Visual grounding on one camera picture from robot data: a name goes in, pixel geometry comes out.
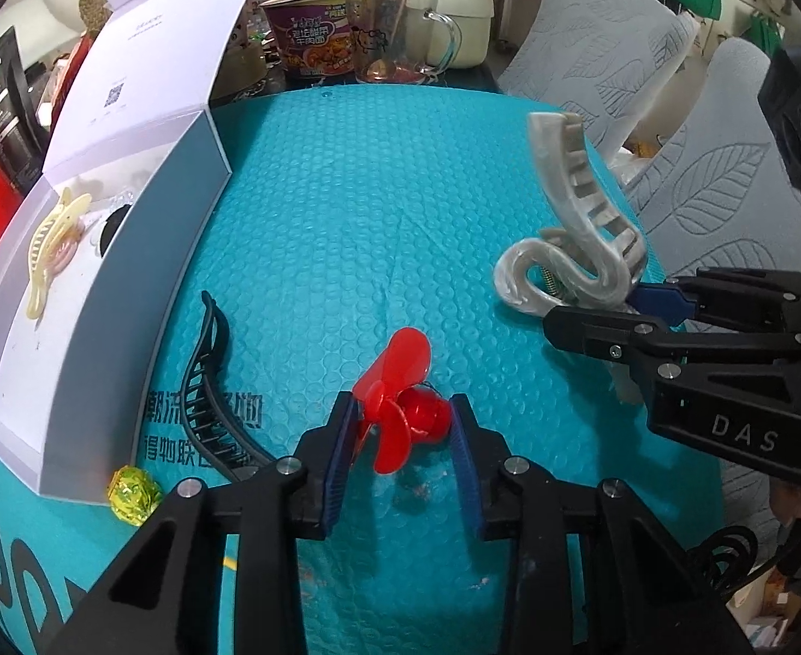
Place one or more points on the grey leaf cushion near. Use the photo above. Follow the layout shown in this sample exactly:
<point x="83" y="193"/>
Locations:
<point x="717" y="194"/>

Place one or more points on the grey leaf cushion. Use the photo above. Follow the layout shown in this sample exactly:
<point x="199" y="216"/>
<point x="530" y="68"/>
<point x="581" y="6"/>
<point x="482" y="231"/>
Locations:
<point x="717" y="194"/>
<point x="604" y="60"/>

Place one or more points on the teal bubble mailer mat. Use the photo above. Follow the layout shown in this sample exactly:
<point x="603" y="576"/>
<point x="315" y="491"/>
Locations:
<point x="354" y="211"/>

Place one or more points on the yellow-green lollipop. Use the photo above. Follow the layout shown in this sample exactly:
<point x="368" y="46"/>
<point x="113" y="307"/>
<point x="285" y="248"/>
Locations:
<point x="133" y="495"/>

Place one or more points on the instant noodle cup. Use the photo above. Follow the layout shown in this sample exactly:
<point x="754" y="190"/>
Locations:
<point x="314" y="37"/>

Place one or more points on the cream hair claw clip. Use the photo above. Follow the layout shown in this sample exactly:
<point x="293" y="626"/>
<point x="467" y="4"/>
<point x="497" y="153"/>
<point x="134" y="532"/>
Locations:
<point x="52" y="246"/>

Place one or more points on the grey leaf cushion far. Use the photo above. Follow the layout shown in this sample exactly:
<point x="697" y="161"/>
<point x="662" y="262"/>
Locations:
<point x="604" y="60"/>

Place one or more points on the red flower hair clip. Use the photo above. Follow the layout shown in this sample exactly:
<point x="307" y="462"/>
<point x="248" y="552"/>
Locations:
<point x="398" y="404"/>

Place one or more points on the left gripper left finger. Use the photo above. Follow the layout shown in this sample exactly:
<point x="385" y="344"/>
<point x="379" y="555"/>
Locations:
<point x="161" y="592"/>

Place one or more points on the black snack pouch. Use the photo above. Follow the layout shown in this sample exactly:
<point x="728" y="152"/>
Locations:
<point x="23" y="141"/>

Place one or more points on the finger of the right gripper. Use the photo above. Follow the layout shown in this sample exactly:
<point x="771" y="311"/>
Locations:
<point x="727" y="297"/>
<point x="734" y="349"/>

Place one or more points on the glass mug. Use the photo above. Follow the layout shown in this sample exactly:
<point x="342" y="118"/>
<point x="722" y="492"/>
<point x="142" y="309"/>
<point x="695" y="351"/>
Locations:
<point x="401" y="42"/>

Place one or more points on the open lavender gift box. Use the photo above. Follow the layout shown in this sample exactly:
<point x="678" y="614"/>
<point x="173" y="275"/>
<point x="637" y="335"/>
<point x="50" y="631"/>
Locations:
<point x="136" y="133"/>

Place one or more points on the grey marbled hair claw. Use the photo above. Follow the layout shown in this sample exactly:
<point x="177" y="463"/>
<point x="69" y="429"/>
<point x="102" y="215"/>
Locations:
<point x="595" y="257"/>

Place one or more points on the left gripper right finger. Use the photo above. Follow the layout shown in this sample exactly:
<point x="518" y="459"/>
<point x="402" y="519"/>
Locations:
<point x="592" y="570"/>

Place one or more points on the black hair claw clip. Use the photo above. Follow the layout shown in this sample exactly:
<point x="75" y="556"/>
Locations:
<point x="210" y="423"/>

